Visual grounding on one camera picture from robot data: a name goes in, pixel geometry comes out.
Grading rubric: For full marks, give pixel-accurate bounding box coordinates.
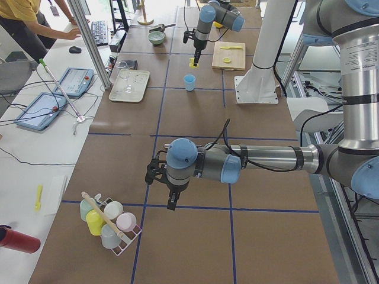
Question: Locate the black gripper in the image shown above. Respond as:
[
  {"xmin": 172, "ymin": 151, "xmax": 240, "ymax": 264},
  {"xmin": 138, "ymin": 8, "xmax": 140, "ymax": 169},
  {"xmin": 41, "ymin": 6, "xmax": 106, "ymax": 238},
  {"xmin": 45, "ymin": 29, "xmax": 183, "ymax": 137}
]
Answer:
[
  {"xmin": 183, "ymin": 29, "xmax": 208, "ymax": 66},
  {"xmin": 145, "ymin": 150, "xmax": 189, "ymax": 210}
]

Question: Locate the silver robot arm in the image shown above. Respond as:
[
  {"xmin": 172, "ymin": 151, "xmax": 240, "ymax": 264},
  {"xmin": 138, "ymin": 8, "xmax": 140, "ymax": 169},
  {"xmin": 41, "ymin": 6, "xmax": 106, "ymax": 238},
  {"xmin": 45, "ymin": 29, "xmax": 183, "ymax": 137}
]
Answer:
[
  {"xmin": 145, "ymin": 1, "xmax": 378, "ymax": 210},
  {"xmin": 183, "ymin": 1, "xmax": 245, "ymax": 67}
]

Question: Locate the light blue cup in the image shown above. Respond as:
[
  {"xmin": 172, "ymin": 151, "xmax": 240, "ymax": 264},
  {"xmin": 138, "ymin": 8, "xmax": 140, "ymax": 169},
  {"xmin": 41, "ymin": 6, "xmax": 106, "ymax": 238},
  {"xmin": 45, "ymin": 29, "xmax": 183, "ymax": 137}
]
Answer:
[{"xmin": 183, "ymin": 74, "xmax": 196, "ymax": 92}]

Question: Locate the whole yellow lemon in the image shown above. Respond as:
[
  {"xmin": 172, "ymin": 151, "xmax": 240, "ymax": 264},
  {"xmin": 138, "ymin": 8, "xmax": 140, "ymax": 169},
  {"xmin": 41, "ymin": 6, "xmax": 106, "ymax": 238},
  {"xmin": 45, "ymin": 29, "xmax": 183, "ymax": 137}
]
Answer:
[{"xmin": 213, "ymin": 22, "xmax": 223, "ymax": 28}]

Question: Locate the pink cup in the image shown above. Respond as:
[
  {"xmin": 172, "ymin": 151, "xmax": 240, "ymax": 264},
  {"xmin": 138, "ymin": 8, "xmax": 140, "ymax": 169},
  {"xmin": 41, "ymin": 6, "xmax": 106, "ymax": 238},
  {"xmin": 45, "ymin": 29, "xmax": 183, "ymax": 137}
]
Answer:
[{"xmin": 116, "ymin": 212, "xmax": 137, "ymax": 232}]

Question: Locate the white cup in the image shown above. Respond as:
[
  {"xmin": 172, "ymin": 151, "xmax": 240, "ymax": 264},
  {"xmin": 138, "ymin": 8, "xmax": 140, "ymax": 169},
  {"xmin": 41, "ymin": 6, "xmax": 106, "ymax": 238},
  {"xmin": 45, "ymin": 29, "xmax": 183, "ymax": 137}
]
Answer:
[{"xmin": 104, "ymin": 201, "xmax": 123, "ymax": 220}]

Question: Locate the grey blue cup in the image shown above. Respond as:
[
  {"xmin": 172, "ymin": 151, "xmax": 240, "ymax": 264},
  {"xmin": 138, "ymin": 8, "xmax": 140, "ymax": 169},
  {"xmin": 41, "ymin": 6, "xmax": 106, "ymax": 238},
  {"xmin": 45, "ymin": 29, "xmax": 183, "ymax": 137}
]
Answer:
[{"xmin": 101, "ymin": 224, "xmax": 121, "ymax": 249}]

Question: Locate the yellow cup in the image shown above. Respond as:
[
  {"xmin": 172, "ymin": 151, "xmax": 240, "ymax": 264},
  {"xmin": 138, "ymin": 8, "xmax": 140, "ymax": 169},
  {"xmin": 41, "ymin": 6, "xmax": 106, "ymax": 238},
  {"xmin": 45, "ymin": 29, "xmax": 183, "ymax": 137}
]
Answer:
[{"xmin": 85, "ymin": 209, "xmax": 105, "ymax": 236}]

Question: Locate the pastel green cup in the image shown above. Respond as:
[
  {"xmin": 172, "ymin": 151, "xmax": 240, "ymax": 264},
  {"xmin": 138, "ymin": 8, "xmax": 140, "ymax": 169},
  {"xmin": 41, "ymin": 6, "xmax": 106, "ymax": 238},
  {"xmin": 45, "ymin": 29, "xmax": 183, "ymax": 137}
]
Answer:
[{"xmin": 79, "ymin": 199, "xmax": 93, "ymax": 222}]

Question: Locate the person's hand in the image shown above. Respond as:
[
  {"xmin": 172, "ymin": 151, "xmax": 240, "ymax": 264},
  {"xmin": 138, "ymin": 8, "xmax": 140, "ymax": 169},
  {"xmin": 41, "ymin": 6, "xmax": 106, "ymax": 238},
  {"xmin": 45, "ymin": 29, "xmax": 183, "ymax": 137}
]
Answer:
[{"xmin": 64, "ymin": 28, "xmax": 81, "ymax": 40}]

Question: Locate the bamboo cutting board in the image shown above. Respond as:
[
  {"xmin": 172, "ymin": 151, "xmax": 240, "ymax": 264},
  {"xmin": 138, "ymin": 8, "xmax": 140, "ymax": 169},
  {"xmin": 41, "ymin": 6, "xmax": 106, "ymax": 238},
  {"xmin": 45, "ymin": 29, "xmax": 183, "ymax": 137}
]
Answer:
[{"xmin": 212, "ymin": 41, "xmax": 246, "ymax": 71}]

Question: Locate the yellow plastic knife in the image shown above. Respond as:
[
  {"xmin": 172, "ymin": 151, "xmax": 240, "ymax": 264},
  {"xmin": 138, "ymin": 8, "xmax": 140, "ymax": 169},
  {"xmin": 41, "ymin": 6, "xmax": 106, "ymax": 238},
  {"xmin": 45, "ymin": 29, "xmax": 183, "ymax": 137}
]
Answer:
[{"xmin": 219, "ymin": 46, "xmax": 243, "ymax": 50}]

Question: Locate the green bowl of ice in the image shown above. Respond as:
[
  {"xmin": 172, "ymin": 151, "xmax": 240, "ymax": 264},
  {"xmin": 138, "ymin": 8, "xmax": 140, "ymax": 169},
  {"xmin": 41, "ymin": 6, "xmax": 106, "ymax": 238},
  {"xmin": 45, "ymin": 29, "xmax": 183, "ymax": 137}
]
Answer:
[{"xmin": 148, "ymin": 31, "xmax": 166, "ymax": 46}]

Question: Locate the metal ice scoop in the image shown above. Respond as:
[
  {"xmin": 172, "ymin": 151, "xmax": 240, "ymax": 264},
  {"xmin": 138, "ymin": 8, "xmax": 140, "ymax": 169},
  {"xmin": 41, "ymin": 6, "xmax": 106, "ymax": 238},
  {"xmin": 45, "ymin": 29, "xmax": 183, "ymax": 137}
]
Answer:
[{"xmin": 149, "ymin": 23, "xmax": 176, "ymax": 33}]

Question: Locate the wooden mug tree stand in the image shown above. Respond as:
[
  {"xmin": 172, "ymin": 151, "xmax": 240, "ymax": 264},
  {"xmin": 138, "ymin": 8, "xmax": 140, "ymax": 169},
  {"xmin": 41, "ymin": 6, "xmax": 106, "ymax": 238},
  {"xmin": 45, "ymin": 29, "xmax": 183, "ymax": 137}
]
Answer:
[{"xmin": 137, "ymin": 0, "xmax": 154, "ymax": 25}]

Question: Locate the clear wine glass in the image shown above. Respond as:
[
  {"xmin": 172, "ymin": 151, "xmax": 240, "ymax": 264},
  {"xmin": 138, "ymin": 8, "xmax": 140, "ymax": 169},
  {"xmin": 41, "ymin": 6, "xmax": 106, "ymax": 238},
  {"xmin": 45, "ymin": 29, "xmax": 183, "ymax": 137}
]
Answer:
[{"xmin": 118, "ymin": 69, "xmax": 133, "ymax": 93}]

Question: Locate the cream bear tray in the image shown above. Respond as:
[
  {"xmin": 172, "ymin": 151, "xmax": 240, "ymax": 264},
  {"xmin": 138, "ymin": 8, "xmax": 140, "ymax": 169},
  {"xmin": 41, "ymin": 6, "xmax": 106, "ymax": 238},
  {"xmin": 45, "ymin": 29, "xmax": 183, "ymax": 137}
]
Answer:
[{"xmin": 109, "ymin": 69, "xmax": 150, "ymax": 103}]

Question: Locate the black keyboard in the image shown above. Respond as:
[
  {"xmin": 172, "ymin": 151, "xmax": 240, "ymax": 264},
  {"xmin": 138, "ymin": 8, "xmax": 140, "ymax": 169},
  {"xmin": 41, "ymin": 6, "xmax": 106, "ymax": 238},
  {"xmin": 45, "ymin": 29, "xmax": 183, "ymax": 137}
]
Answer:
[{"xmin": 91, "ymin": 20, "xmax": 108, "ymax": 46}]

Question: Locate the white stick green tip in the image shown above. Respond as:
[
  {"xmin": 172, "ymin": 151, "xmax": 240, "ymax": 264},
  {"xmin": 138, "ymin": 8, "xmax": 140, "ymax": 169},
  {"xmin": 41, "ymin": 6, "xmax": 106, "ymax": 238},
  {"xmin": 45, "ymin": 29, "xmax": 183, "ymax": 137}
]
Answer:
[{"xmin": 39, "ymin": 59, "xmax": 86, "ymax": 122}]

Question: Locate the black computer mouse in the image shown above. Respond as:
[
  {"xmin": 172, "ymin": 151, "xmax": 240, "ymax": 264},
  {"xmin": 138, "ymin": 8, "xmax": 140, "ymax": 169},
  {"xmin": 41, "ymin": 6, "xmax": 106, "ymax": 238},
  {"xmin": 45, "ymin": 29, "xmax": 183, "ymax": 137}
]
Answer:
[{"xmin": 69, "ymin": 46, "xmax": 82, "ymax": 54}]

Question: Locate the blue teach pendant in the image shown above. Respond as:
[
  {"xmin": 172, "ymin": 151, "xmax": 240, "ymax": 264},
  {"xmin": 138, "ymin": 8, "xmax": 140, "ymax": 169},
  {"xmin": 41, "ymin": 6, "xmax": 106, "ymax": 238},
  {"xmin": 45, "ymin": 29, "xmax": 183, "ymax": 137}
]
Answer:
[
  {"xmin": 15, "ymin": 92, "xmax": 67, "ymax": 131},
  {"xmin": 59, "ymin": 67, "xmax": 94, "ymax": 98}
]

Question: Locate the yellow plastic spoon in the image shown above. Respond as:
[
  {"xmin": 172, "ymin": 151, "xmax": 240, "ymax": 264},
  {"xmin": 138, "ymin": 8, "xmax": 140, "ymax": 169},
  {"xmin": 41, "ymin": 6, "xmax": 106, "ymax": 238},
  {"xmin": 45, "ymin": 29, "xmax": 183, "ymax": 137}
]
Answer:
[{"xmin": 34, "ymin": 185, "xmax": 43, "ymax": 211}]

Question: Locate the red water bottle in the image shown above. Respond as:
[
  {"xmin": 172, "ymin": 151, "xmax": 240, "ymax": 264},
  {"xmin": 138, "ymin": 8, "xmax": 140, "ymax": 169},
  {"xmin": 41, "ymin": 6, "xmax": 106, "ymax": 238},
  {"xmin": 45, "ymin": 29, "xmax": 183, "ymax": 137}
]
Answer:
[{"xmin": 1, "ymin": 225, "xmax": 41, "ymax": 254}]

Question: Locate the person in yellow shirt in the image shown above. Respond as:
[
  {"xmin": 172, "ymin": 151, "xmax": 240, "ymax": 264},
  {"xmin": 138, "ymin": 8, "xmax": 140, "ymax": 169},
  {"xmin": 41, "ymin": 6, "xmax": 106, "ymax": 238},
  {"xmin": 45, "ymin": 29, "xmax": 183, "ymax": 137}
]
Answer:
[{"xmin": 1, "ymin": 0, "xmax": 66, "ymax": 62}]

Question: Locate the white wire cup rack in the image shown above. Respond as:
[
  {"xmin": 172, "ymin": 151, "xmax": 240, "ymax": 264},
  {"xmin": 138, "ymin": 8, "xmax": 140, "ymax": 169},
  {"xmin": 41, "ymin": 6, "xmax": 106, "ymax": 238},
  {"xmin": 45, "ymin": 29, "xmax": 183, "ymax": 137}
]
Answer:
[{"xmin": 95, "ymin": 193, "xmax": 142, "ymax": 256}]

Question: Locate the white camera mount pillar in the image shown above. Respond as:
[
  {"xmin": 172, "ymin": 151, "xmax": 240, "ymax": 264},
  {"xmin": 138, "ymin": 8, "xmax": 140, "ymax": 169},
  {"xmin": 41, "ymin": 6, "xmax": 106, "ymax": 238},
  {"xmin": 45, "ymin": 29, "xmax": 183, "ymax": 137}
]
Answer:
[{"xmin": 235, "ymin": 0, "xmax": 297, "ymax": 104}]

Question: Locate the wooden rack handle rod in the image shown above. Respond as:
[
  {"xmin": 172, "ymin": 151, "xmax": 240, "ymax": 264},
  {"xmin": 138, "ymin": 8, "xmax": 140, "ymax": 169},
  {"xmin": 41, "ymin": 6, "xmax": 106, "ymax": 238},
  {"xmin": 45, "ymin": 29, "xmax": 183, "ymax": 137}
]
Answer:
[{"xmin": 81, "ymin": 191, "xmax": 125, "ymax": 239}]

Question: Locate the aluminium frame post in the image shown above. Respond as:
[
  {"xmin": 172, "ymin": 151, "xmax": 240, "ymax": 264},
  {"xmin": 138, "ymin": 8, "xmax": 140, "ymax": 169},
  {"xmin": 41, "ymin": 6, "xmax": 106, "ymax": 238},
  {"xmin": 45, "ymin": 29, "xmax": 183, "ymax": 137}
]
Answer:
[{"xmin": 68, "ymin": 0, "xmax": 111, "ymax": 90}]

